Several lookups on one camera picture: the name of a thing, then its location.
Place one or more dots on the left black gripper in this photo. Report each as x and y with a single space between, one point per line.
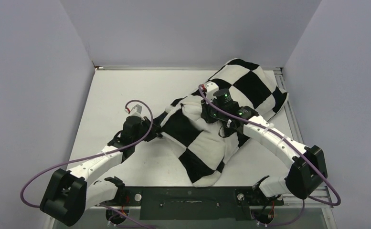
153 133

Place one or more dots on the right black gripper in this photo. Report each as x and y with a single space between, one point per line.
206 113

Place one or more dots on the black and white checkered pillowcase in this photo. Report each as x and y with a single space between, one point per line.
203 153

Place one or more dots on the white pillow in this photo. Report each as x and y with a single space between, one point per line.
190 107

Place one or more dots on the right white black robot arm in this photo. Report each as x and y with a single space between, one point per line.
307 168

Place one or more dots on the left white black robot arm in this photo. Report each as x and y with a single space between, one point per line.
71 192

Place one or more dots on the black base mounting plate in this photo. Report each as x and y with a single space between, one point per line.
190 203

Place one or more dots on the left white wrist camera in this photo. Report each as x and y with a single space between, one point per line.
134 111

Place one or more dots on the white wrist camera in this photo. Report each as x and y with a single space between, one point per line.
209 88
134 111

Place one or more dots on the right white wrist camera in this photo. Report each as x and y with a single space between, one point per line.
209 88

